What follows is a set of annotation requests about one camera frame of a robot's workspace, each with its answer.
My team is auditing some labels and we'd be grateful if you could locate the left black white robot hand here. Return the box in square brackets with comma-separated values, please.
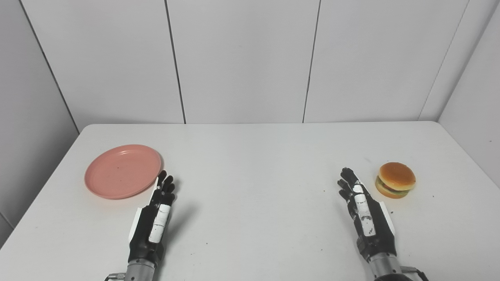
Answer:
[128, 170, 176, 267]

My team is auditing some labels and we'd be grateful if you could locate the pink round plate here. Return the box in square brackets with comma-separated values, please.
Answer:
[84, 144, 162, 200]

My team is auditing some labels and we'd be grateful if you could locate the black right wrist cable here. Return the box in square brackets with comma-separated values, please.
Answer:
[401, 266, 429, 281]

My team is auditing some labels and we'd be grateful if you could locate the toy hamburger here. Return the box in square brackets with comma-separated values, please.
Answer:
[375, 162, 416, 199]

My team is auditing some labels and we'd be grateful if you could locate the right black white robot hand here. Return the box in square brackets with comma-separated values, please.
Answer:
[337, 167, 397, 263]

